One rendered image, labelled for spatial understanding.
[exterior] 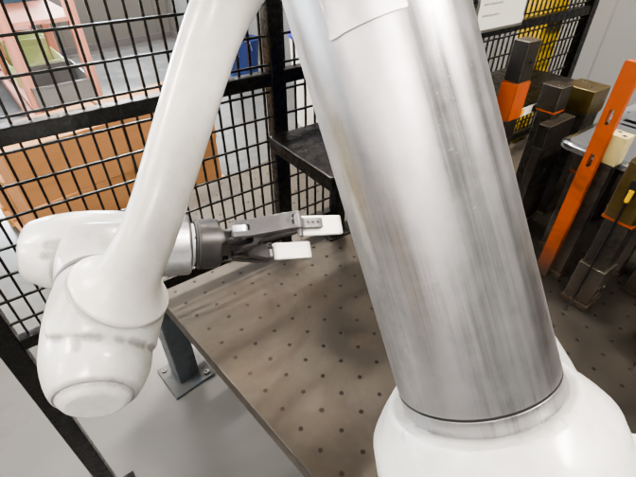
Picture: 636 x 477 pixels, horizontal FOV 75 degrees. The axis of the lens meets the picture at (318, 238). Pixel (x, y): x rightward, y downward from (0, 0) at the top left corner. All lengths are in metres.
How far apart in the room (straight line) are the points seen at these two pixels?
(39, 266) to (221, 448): 1.11
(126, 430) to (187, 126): 1.39
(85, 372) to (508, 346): 0.36
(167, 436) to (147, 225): 1.28
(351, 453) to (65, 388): 0.47
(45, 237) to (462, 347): 0.50
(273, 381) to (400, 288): 0.64
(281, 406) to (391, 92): 0.68
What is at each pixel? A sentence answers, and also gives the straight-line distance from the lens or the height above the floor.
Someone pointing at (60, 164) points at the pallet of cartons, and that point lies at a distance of 2.16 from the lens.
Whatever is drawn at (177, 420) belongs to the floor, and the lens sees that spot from 1.67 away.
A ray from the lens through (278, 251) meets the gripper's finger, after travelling 0.74.
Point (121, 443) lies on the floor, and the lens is 1.69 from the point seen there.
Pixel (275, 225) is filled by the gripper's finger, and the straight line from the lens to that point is 0.58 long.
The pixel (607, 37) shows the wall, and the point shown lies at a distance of 2.98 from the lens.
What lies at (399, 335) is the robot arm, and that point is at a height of 1.22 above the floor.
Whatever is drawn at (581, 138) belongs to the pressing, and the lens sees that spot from 1.14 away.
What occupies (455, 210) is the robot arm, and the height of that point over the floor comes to 1.29.
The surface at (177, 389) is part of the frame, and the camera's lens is 1.72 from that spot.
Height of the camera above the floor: 1.41
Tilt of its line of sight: 38 degrees down
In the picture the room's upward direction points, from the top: straight up
